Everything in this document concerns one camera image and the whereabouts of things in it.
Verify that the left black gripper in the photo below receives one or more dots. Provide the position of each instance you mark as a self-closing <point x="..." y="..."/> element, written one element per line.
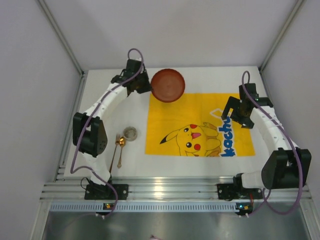
<point x="139" y="83"/>

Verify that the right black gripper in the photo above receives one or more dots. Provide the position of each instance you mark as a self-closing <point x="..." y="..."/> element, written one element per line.
<point x="235" y="110"/>

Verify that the red round plate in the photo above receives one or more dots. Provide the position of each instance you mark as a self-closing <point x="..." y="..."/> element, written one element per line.
<point x="168" y="85"/>

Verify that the small clear glass cup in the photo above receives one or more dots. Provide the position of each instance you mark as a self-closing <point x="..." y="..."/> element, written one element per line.
<point x="130" y="133"/>

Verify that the yellow Pikachu placemat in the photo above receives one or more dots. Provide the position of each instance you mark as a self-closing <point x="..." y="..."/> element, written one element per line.
<point x="193" y="126"/>

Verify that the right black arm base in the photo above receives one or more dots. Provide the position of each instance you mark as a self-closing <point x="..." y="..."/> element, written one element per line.
<point x="230" y="191"/>

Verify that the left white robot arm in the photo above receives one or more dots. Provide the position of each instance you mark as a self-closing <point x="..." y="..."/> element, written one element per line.
<point x="89" y="135"/>

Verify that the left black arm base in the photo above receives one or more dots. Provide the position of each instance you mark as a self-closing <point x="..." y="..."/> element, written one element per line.
<point x="103" y="192"/>

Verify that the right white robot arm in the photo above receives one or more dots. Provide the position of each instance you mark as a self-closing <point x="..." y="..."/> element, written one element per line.
<point x="288" y="165"/>

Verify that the rose gold fork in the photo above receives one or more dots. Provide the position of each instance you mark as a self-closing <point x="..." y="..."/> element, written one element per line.
<point x="117" y="142"/>

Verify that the rose gold spoon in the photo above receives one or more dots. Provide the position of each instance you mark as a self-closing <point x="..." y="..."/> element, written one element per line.
<point x="122" y="143"/>

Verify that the left aluminium frame post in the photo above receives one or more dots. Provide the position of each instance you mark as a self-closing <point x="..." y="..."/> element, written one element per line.
<point x="60" y="35"/>

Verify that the aluminium frame post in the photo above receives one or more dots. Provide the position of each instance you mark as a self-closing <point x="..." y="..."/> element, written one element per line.
<point x="298" y="5"/>
<point x="60" y="35"/>

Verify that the right aluminium frame post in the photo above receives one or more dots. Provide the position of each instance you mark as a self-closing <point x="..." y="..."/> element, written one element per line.
<point x="298" y="5"/>

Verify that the aluminium front rail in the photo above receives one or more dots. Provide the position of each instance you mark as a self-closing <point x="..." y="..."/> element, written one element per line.
<point x="149" y="189"/>

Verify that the slotted cable duct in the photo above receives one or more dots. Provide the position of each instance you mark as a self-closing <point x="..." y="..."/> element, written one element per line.
<point x="145" y="207"/>

